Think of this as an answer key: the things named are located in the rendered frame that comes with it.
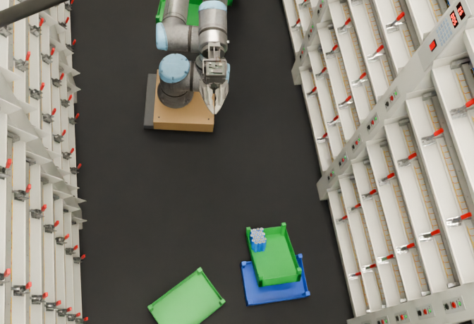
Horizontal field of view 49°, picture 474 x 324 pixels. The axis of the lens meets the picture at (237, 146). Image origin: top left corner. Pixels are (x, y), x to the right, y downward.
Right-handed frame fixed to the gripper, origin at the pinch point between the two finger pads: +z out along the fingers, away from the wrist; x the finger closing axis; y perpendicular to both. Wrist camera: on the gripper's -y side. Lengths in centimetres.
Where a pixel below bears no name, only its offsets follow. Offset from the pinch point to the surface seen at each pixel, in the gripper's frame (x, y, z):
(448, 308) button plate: 71, -16, 58
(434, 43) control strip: 63, 19, -13
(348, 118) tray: 63, -64, -27
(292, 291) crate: 43, -117, 42
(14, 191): -56, -2, 24
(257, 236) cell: 26, -109, 16
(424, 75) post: 64, 8, -9
